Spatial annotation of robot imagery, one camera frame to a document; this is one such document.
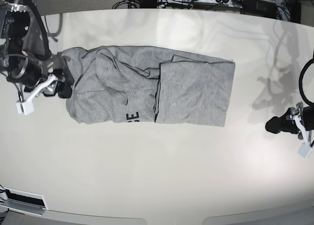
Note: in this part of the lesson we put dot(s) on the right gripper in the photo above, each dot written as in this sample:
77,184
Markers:
30,74

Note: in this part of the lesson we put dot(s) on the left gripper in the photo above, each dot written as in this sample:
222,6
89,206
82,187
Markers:
279,124

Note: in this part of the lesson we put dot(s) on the grey t-shirt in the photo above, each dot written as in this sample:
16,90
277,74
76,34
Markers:
148,84

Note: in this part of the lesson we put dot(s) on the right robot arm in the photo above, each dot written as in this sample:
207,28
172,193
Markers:
15,22

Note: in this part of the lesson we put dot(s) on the black power adapter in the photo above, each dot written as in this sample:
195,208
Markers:
261,8

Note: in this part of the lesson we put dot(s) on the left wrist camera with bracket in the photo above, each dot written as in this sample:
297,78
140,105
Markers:
302,118

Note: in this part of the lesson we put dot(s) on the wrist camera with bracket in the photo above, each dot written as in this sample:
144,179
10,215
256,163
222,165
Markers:
302,118
34,95

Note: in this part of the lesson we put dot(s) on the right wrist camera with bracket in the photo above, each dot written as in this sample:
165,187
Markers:
34,95

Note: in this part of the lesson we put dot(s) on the grey cable tray box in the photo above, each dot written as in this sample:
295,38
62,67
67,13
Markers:
23,202

